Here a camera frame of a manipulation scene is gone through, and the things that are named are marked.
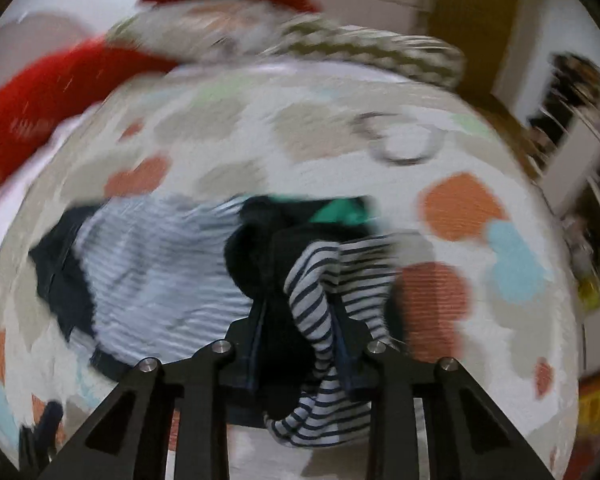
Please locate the large red pillow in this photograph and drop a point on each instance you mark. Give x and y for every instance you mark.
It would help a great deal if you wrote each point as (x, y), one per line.
(59, 86)

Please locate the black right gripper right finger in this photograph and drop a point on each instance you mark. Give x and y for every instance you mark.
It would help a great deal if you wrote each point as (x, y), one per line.
(467, 435)

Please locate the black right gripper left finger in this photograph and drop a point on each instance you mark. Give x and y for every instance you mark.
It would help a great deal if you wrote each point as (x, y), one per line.
(190, 402)

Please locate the white shelf unit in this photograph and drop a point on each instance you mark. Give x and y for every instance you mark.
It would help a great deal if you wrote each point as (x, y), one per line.
(564, 138)

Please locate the brown wooden door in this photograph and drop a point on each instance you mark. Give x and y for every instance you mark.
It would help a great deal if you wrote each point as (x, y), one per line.
(481, 29)

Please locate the floral grey pillow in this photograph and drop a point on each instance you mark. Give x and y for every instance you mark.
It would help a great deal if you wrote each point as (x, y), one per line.
(205, 31)

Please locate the heart patterned quilt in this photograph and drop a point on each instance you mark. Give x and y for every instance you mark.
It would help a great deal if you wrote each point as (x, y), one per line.
(482, 272)

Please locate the navy striped frog pants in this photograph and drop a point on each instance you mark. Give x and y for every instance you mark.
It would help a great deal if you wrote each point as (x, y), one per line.
(143, 276)

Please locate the olive dotted bolster pillow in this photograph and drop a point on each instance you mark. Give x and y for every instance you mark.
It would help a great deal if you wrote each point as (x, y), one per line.
(421, 58)

